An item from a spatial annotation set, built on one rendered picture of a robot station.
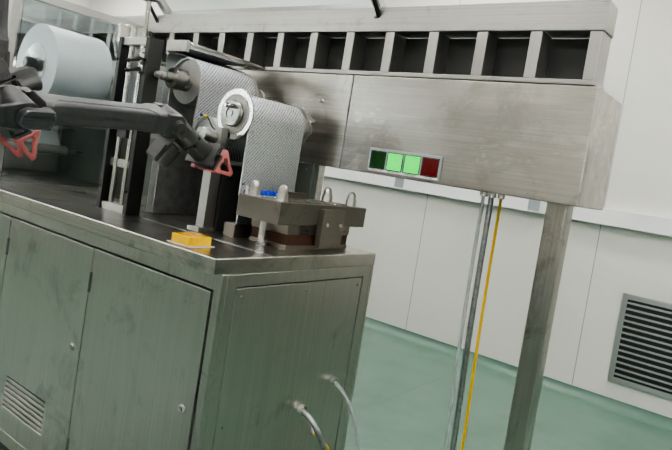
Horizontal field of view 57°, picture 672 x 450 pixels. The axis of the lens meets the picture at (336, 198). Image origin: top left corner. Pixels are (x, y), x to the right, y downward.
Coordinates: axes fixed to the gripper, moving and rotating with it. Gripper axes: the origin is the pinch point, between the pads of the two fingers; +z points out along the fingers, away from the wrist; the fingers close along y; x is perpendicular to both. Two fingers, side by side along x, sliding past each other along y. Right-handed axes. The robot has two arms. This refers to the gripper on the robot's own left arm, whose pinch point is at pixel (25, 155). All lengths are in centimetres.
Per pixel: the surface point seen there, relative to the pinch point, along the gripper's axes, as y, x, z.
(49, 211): 10.0, -6.1, 22.4
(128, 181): -5.2, -24.4, 19.0
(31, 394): 11, 19, 74
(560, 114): -120, -70, 4
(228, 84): -18, -62, 0
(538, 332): -121, -55, 62
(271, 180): -42, -47, 23
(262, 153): -41, -45, 14
